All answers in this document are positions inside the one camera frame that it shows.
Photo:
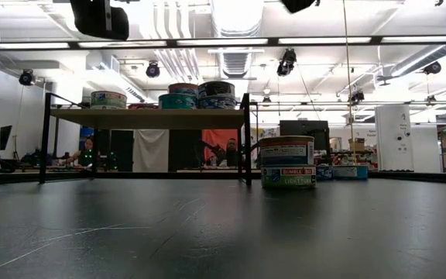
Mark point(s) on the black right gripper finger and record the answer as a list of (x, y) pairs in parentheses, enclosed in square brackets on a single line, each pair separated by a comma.
[(296, 4)]

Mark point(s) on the silver lidded seafood can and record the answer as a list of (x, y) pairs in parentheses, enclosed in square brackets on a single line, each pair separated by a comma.
[(217, 89), (143, 106)]

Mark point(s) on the teal labelled seafood can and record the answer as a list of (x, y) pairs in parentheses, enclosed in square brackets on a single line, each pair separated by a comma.
[(178, 101)]

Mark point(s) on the dark blue seafood can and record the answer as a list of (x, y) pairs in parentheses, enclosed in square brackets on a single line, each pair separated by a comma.
[(217, 102)]

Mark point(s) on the blue rimmed seafood can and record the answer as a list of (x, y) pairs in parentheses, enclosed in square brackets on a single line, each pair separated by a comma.
[(324, 173)]

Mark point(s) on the teal rimmed seafood can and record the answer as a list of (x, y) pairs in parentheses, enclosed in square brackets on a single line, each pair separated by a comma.
[(350, 173)]

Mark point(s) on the white LED light strip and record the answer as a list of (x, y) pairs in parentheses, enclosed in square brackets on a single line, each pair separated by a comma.
[(440, 38), (145, 43), (223, 41), (316, 40), (25, 45)]

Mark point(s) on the thin hanging pole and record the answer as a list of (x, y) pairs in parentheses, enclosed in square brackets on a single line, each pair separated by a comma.
[(347, 77)]

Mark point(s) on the black computer monitor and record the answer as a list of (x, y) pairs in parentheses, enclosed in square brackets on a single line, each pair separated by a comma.
[(304, 128), (2, 137)]

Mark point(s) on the person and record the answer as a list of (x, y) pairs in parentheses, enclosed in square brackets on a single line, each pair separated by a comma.
[(87, 151), (231, 149)]

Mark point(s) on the white curtain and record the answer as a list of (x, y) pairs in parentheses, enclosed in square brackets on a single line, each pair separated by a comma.
[(151, 149)]

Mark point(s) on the pink salmon can blue label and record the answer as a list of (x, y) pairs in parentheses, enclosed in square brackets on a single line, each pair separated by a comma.
[(287, 152)]

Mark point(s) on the brown cardboard box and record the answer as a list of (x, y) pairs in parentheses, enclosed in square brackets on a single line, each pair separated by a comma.
[(356, 145)]

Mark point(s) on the orange curtain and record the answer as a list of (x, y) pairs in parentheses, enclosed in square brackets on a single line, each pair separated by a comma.
[(217, 135)]

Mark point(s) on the white cylindrical column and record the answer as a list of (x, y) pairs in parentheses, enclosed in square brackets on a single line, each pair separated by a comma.
[(395, 131)]

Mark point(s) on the black ceiling mounted camera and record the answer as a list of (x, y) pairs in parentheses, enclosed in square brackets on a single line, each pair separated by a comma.
[(27, 77), (433, 68), (153, 70), (357, 97), (287, 62)]

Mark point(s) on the silver ceiling ventilation duct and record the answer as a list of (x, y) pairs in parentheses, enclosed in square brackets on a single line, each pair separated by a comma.
[(235, 64)]

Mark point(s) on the wooden shelf black frame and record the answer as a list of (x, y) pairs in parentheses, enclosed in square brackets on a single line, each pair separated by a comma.
[(149, 119)]

